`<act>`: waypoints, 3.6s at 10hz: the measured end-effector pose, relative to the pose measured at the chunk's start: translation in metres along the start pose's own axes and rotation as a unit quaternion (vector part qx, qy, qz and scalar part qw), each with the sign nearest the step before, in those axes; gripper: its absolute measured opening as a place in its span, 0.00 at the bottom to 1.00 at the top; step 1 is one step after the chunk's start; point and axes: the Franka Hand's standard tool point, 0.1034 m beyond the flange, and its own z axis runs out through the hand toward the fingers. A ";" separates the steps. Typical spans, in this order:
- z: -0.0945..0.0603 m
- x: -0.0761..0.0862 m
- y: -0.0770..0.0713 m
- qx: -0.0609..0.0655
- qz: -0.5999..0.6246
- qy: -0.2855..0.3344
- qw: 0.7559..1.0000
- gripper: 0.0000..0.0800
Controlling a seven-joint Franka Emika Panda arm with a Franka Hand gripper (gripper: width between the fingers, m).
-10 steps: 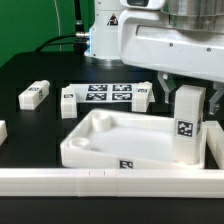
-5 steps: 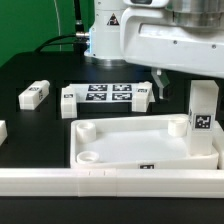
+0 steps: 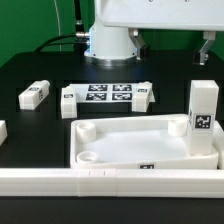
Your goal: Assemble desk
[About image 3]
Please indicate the white block at left edge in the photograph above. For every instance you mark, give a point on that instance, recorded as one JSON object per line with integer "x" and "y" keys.
{"x": 3, "y": 131}

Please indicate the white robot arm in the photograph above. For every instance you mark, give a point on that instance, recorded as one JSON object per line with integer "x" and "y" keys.
{"x": 114, "y": 37}

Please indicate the white marker base plate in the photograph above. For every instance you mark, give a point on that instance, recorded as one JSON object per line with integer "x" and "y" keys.
{"x": 103, "y": 93}

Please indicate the white L-shaped fence wall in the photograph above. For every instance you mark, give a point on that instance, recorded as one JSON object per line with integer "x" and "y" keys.
{"x": 119, "y": 182}

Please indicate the white desk tabletop tray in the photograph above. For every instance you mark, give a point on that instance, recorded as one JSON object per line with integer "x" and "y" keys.
{"x": 145, "y": 142}

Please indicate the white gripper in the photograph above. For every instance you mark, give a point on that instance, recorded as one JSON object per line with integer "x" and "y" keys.
{"x": 199, "y": 15}

